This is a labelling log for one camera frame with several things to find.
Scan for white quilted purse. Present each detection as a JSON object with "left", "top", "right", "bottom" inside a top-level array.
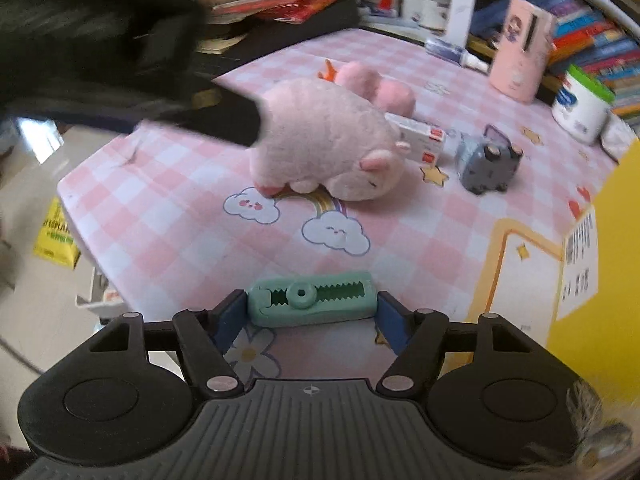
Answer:
[{"left": 600, "top": 114, "right": 639, "bottom": 162}]

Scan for small spray bottle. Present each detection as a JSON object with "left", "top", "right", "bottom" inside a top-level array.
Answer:
[{"left": 424, "top": 37, "right": 489, "bottom": 74}]

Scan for white pen holder cups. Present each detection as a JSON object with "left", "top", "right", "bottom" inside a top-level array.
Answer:
[{"left": 400, "top": 0, "right": 450, "bottom": 32}]

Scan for yellow plastic bag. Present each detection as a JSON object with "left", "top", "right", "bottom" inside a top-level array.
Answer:
[{"left": 34, "top": 197, "right": 80, "bottom": 269}]

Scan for row of leaning books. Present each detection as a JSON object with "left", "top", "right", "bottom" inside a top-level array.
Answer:
[{"left": 468, "top": 0, "right": 639, "bottom": 104}]

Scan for pink heart plush toy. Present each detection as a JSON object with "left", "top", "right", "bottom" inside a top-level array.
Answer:
[{"left": 317, "top": 60, "right": 416, "bottom": 118}]

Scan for grey toy car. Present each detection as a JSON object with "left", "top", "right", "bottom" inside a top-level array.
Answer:
[{"left": 454, "top": 124, "right": 524, "bottom": 195}]

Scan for pink pig plush toy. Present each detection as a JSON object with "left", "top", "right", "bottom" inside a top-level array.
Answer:
[{"left": 250, "top": 78, "right": 410, "bottom": 202}]

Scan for white red small box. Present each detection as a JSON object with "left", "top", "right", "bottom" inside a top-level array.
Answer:
[{"left": 385, "top": 113, "right": 446, "bottom": 167}]

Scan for pink checkered tablecloth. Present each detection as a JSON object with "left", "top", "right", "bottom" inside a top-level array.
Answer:
[{"left": 58, "top": 29, "right": 614, "bottom": 342}]

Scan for yellow cardboard box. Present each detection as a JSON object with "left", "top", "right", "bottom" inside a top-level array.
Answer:
[{"left": 547, "top": 143, "right": 639, "bottom": 404}]

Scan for black electronic keyboard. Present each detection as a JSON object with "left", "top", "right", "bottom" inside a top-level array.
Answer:
[{"left": 190, "top": 0, "right": 359, "bottom": 79}]

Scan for mint green utility knife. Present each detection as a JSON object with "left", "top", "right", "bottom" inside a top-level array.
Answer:
[{"left": 247, "top": 271, "right": 378, "bottom": 328}]

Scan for red foil packets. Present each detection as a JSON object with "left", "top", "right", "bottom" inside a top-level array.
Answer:
[{"left": 209, "top": 0, "right": 337, "bottom": 25}]

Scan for pink humidifier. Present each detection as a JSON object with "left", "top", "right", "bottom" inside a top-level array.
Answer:
[{"left": 489, "top": 0, "right": 556, "bottom": 104}]

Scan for white jar green lid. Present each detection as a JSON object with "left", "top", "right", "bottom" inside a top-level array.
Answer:
[{"left": 551, "top": 64, "right": 615, "bottom": 145}]

